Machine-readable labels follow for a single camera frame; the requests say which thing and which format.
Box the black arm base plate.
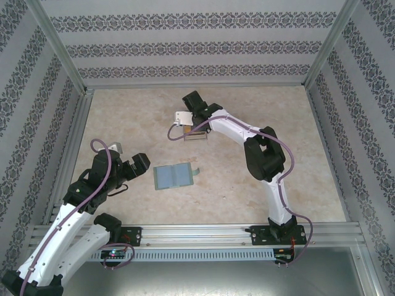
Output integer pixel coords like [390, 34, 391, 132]
[249, 224, 306, 247]
[117, 226, 143, 247]

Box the grey metal front panel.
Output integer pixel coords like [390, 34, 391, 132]
[61, 246, 371, 296]

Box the aluminium frame post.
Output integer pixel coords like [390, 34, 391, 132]
[29, 0, 95, 96]
[351, 245, 382, 296]
[303, 0, 362, 91]

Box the pale green card holder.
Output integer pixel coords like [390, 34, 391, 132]
[153, 162, 202, 191]

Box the clear acrylic card stand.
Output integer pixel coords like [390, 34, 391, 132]
[183, 123, 209, 144]

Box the purple cable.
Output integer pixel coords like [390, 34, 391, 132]
[20, 138, 134, 296]
[167, 116, 313, 266]

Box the aluminium side rail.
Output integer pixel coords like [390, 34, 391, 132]
[307, 88, 354, 223]
[43, 89, 95, 224]

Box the aluminium rear crossbar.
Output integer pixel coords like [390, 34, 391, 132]
[83, 82, 308, 91]

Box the small circuit board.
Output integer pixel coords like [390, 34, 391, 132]
[101, 249, 128, 260]
[273, 252, 296, 263]

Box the slotted grey cable duct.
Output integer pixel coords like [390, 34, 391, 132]
[88, 249, 276, 262]

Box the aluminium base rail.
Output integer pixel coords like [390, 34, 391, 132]
[29, 223, 362, 247]

